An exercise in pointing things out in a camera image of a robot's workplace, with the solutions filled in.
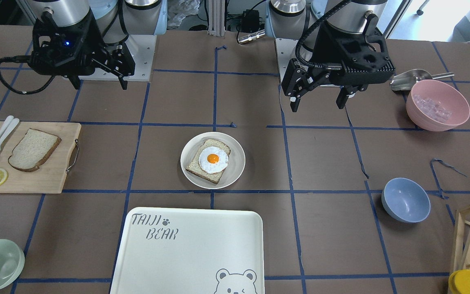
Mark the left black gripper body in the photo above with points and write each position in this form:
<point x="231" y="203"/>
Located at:
<point x="328" y="50"/>

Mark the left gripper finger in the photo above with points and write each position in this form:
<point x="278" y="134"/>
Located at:
<point x="347" y="91"/>
<point x="294" y="102"/>

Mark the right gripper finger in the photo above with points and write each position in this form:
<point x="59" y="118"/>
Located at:
<point x="123" y="80"/>
<point x="75" y="81"/>

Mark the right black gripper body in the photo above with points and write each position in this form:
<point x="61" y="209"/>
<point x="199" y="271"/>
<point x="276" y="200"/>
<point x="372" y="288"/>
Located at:
<point x="93" y="41"/>

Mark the bread slice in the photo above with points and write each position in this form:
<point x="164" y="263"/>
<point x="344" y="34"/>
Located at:
<point x="33" y="150"/>
<point x="193" y="166"/>

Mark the white round plate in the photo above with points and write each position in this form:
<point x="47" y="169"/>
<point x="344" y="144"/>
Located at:
<point x="237" y="160"/>

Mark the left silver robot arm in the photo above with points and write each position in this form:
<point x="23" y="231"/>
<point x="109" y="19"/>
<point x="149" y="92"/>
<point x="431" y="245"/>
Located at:
<point x="291" y="19"/>

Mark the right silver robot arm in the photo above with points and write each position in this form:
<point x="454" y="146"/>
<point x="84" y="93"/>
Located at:
<point x="116" y="19"/>

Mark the bread slice under egg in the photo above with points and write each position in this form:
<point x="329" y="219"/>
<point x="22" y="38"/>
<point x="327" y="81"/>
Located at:
<point x="193" y="166"/>

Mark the metal scoop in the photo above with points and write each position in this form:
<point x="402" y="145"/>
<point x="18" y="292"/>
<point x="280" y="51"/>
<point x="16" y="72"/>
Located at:
<point x="406" y="80"/>

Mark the pink bowl with ice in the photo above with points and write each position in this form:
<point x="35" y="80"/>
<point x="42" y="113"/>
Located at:
<point x="436" y="106"/>

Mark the fried egg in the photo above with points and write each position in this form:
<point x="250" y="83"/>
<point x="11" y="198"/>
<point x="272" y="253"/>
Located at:
<point x="213" y="160"/>

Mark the bamboo cutting board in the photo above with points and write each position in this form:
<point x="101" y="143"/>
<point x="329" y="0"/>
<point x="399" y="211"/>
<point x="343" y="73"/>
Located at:
<point x="50" y="177"/>

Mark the blue bowl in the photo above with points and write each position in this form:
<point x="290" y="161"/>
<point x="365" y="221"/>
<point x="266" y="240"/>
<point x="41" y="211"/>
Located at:
<point x="405" y="200"/>

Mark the white bear tray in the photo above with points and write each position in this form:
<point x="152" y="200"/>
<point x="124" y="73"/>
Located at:
<point x="190" y="251"/>

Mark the yellow cup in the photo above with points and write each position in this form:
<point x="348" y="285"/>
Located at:
<point x="459" y="282"/>

